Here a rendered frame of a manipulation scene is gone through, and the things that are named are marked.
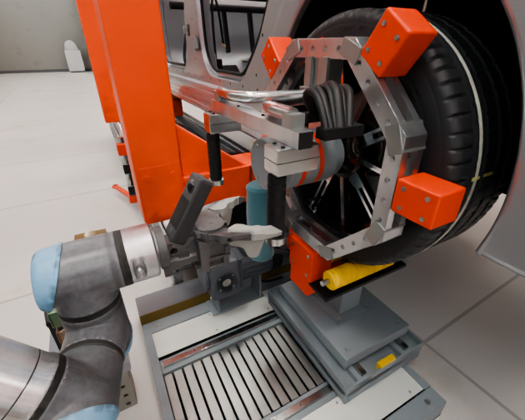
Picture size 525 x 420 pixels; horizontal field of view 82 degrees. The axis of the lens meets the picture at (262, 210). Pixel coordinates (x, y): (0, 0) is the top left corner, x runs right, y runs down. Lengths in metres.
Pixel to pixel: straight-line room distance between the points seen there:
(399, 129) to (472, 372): 1.14
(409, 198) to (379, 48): 0.28
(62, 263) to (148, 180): 0.66
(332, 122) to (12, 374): 0.55
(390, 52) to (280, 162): 0.27
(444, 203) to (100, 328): 0.59
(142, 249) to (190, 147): 0.70
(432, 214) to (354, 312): 0.70
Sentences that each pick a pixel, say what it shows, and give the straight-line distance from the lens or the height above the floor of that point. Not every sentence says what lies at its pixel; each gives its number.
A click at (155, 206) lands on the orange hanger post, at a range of 1.17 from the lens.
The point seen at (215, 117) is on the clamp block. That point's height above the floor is 0.94.
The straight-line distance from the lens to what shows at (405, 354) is 1.27.
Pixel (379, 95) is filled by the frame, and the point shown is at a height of 1.02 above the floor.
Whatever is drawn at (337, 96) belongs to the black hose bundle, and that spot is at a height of 1.03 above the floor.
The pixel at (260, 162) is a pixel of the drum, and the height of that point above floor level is 0.85.
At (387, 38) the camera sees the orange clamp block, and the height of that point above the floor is 1.12.
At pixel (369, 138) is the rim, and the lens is 0.81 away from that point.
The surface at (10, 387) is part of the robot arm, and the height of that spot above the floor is 0.79.
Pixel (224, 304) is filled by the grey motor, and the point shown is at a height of 0.09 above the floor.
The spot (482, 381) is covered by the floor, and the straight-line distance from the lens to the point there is 1.54.
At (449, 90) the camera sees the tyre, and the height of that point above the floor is 1.03.
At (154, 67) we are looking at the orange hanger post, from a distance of 1.07.
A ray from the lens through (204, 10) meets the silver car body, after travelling 2.04.
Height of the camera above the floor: 1.10
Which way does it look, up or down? 28 degrees down
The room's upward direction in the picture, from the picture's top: straight up
